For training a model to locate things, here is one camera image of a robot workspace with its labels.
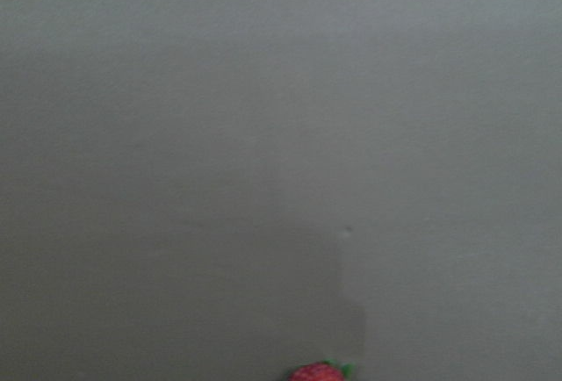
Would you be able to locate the red strawberry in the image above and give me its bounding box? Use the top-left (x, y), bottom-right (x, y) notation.
top-left (286, 360), bottom-right (354, 381)

